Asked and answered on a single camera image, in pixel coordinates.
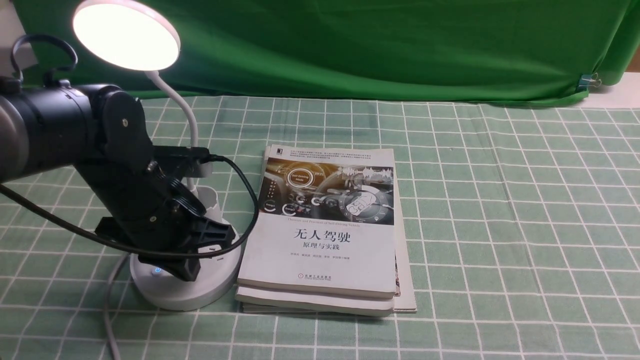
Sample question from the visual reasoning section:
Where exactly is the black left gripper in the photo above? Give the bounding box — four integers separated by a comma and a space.
74, 155, 237, 282

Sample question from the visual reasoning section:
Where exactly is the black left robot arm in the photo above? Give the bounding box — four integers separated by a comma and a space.
1, 84, 238, 282

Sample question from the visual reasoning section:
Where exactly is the white desk lamp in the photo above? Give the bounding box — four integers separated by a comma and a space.
72, 0, 242, 312

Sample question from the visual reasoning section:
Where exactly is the white top book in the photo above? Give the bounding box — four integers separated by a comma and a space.
236, 144, 398, 300

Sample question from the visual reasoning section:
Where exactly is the white bottom book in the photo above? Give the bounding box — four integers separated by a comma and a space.
242, 148, 418, 315

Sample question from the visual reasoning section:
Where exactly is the green checkered tablecloth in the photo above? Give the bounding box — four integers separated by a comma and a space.
0, 95, 640, 360

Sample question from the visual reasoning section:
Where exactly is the green backdrop cloth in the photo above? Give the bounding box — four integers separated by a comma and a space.
13, 0, 639, 107

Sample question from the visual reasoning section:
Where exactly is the blue binder clip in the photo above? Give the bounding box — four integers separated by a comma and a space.
576, 72, 602, 92

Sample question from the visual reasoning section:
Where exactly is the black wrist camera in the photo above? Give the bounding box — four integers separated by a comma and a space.
153, 145, 210, 177

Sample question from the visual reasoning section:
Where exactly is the white lamp power cable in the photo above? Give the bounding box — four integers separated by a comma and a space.
103, 252, 132, 360

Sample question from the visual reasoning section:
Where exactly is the black camera cable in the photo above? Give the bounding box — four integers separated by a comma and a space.
0, 154, 260, 259

